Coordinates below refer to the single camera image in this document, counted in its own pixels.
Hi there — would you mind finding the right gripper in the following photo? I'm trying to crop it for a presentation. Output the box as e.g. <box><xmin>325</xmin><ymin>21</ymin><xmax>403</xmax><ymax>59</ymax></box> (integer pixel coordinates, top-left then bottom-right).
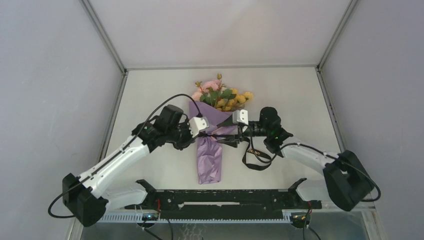
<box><xmin>217</xmin><ymin>112</ymin><xmax>270</xmax><ymax>149</ymax></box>

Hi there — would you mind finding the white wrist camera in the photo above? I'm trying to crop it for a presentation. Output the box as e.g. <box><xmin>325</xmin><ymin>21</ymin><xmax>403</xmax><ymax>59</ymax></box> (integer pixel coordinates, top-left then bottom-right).
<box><xmin>188</xmin><ymin>116</ymin><xmax>210</xmax><ymax>138</ymax></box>
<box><xmin>232</xmin><ymin>109</ymin><xmax>249</xmax><ymax>126</ymax></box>

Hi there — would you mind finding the pink fake flower stem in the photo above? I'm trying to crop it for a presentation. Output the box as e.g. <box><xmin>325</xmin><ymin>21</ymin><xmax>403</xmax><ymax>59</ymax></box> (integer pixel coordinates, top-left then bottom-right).
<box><xmin>199</xmin><ymin>73</ymin><xmax>227</xmax><ymax>107</ymax></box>
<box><xmin>191</xmin><ymin>81</ymin><xmax>209</xmax><ymax>102</ymax></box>

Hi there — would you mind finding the yellow fake flower stem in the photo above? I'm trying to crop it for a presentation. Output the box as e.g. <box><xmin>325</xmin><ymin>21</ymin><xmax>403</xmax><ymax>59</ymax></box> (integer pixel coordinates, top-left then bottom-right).
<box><xmin>242</xmin><ymin>91</ymin><xmax>254</xmax><ymax>102</ymax></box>
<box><xmin>213</xmin><ymin>88</ymin><xmax>248</xmax><ymax>112</ymax></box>

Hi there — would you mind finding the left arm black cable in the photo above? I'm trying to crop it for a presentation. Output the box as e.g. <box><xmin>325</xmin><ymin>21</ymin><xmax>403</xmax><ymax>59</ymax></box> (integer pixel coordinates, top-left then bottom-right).
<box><xmin>47</xmin><ymin>93</ymin><xmax>204</xmax><ymax>220</ymax></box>

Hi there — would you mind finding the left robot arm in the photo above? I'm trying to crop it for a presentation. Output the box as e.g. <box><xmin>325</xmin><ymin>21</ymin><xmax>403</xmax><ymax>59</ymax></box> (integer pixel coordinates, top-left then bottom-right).
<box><xmin>62</xmin><ymin>104</ymin><xmax>209</xmax><ymax>227</ymax></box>

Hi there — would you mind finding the white cable duct rail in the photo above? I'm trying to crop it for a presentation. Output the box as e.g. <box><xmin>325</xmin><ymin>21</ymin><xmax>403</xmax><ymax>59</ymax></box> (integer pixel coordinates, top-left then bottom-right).
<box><xmin>98</xmin><ymin>211</ymin><xmax>292</xmax><ymax>224</ymax></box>

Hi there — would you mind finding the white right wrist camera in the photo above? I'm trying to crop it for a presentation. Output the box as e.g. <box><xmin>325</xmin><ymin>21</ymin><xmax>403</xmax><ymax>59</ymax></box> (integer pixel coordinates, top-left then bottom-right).
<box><xmin>232</xmin><ymin>109</ymin><xmax>249</xmax><ymax>126</ymax></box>

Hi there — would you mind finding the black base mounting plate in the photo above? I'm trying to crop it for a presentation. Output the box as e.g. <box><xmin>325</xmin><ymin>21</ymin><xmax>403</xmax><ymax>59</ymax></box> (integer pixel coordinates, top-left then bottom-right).
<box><xmin>124</xmin><ymin>179</ymin><xmax>322</xmax><ymax>217</ymax></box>

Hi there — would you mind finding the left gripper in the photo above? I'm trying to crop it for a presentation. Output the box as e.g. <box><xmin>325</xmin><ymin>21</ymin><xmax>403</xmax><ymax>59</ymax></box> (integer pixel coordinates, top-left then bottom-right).
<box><xmin>166</xmin><ymin>118</ymin><xmax>200</xmax><ymax>151</ymax></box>

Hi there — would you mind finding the pink purple wrapping paper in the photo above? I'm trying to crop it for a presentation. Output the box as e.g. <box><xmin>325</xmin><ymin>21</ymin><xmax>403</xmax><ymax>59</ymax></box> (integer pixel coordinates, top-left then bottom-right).
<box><xmin>189</xmin><ymin>101</ymin><xmax>236</xmax><ymax>185</ymax></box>

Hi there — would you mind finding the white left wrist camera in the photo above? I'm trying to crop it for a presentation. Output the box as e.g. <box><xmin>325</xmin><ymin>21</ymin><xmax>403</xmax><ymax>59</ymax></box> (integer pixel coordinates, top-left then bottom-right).
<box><xmin>188</xmin><ymin>116</ymin><xmax>210</xmax><ymax>138</ymax></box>

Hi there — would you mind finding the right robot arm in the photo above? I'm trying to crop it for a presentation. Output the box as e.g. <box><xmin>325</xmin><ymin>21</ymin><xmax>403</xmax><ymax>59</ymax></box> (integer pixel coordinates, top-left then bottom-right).
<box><xmin>215</xmin><ymin>106</ymin><xmax>382</xmax><ymax>212</ymax></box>

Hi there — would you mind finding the black ribbon strap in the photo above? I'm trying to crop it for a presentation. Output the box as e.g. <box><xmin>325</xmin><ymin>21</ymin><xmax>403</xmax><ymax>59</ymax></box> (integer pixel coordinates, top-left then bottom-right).
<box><xmin>195</xmin><ymin>131</ymin><xmax>282</xmax><ymax>172</ymax></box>

